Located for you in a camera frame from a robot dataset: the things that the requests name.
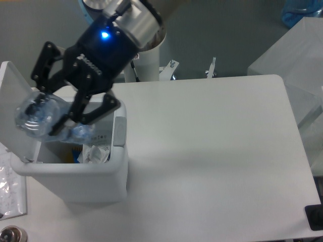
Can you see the black device at table edge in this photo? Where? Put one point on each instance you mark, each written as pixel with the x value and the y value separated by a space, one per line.
pixel 314 216

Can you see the round metal connector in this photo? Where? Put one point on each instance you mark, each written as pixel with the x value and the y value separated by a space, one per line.
pixel 13 233

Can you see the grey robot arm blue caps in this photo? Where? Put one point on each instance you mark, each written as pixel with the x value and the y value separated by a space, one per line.
pixel 138 19

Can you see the blue orange snack bag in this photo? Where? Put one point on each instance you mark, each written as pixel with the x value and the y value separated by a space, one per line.
pixel 76 151

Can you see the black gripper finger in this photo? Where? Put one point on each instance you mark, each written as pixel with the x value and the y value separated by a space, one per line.
pixel 76 112
pixel 47 85

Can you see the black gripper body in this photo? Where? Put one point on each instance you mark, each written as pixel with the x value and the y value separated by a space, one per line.
pixel 102 51

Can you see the blue water jug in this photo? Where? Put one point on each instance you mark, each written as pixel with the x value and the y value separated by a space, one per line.
pixel 294 11

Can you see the clear plastic water bottle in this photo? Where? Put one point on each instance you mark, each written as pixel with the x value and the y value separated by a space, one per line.
pixel 38 114

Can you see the clear plastic document sleeve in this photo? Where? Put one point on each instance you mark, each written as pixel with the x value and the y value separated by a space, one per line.
pixel 13 189

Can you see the white plastic wrapper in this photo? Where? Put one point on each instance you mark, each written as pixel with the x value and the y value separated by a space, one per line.
pixel 97 151

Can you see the white trash can open lid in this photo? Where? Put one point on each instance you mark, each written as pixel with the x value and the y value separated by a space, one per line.
pixel 47 162

